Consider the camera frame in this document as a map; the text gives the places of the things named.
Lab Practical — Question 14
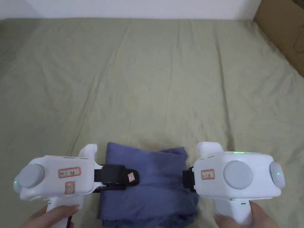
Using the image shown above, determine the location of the person's left hand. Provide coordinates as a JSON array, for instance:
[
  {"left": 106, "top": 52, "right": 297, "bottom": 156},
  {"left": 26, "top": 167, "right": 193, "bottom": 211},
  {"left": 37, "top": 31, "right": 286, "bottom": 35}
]
[{"left": 22, "top": 204, "right": 80, "bottom": 228}]

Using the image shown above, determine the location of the person's right hand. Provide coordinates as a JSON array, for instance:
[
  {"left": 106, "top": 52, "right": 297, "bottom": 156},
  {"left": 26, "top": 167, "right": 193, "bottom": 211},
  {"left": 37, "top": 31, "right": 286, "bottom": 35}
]
[{"left": 213, "top": 200, "right": 280, "bottom": 228}]

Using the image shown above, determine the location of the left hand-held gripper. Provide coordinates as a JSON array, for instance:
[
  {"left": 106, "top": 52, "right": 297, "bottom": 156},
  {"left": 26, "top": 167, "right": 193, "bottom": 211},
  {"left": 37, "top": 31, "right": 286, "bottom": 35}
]
[{"left": 13, "top": 143, "right": 140, "bottom": 228}]

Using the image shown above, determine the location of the dark blue garment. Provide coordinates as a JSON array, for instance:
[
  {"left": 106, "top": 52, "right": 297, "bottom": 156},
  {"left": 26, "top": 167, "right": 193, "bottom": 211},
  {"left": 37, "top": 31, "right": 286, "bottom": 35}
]
[{"left": 96, "top": 142, "right": 200, "bottom": 228}]

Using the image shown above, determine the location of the bed with pale green sheet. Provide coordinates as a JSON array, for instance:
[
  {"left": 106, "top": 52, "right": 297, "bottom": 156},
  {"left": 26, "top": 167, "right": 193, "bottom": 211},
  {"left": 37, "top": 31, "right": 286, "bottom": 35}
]
[{"left": 0, "top": 18, "right": 304, "bottom": 228}]

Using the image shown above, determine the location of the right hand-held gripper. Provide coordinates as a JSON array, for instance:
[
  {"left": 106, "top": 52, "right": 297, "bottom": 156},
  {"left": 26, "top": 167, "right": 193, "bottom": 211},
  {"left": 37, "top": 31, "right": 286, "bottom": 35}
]
[{"left": 182, "top": 142, "right": 286, "bottom": 226}]

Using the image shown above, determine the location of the brown padded headboard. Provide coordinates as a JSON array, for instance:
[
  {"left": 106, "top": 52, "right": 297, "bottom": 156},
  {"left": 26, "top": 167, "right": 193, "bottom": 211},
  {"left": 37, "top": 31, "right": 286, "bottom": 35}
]
[{"left": 253, "top": 0, "right": 304, "bottom": 78}]

